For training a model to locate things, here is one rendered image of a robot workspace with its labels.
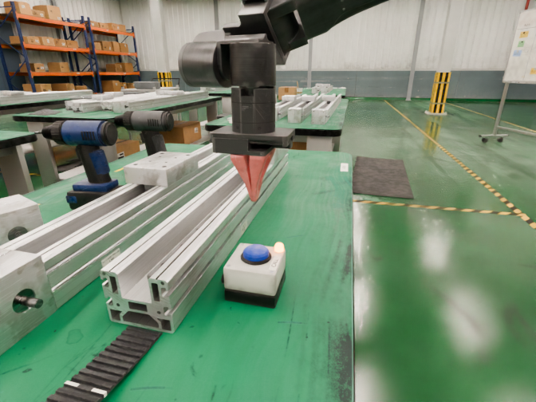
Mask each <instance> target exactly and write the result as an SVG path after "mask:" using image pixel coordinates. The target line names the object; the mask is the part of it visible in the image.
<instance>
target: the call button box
mask: <svg viewBox="0 0 536 402"><path fill-rule="evenodd" d="M249 245H253V244H246V243H240V244H239V245H238V247H237V249H236V250H235V252H234V253H233V254H232V255H231V257H230V259H229V260H228V262H227V264H226V265H225V266H224V268H223V275H222V279H221V281H222V284H224V287H225V290H224V292H225V300H226V301H231V302H239V303H244V304H249V305H258V306H263V307H268V308H272V309H274V308H275V307H276V305H277V302H278V298H279V295H280V293H281V290H282V286H283V283H284V281H285V279H286V270H285V268H286V249H284V251H283V252H276V251H275V250H274V247H272V246H266V247H267V248H268V250H269V257H268V258H267V259H265V260H263V261H260V262H252V261H248V260H246V259H245V258H244V257H243V250H244V249H245V248H246V247H247V246H249Z"/></svg>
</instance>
